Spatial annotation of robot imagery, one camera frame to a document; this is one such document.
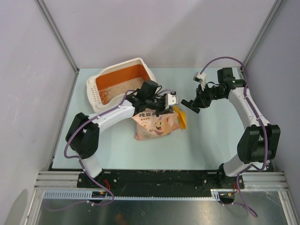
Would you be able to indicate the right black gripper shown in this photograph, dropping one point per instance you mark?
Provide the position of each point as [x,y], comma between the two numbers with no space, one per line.
[198,102]

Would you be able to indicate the grey slotted cable duct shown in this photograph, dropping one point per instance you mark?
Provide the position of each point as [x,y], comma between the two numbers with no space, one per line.
[93,195]

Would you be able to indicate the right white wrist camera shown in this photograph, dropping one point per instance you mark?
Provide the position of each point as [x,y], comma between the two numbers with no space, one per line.
[201,79]

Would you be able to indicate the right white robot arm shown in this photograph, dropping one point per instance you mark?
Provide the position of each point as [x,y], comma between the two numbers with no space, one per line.
[258,144]

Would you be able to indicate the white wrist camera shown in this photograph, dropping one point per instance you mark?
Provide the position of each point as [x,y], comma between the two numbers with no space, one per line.
[171,99]
[201,79]

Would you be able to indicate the aluminium frame rail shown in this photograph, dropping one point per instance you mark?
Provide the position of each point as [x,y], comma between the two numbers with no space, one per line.
[252,181]

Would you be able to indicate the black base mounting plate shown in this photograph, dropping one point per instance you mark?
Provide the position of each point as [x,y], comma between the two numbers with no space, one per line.
[161,183]

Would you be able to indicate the white orange litter box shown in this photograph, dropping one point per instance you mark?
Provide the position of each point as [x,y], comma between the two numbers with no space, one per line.
[113,75]

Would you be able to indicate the yellow plastic litter scoop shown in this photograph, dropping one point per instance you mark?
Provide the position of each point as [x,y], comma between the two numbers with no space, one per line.
[182,120]

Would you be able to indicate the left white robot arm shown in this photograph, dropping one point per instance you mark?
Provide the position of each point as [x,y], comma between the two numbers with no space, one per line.
[83,136]

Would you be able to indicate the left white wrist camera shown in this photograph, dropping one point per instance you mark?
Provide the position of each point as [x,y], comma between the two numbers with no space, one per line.
[171,99]

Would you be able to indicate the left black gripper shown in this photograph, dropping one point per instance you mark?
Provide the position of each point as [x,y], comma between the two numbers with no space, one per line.
[162,110]

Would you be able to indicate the pink cat litter bag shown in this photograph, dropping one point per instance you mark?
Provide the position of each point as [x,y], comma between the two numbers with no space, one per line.
[149,125]

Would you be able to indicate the black bag sealing clip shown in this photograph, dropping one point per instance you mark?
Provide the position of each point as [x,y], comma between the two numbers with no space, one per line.
[188,104]

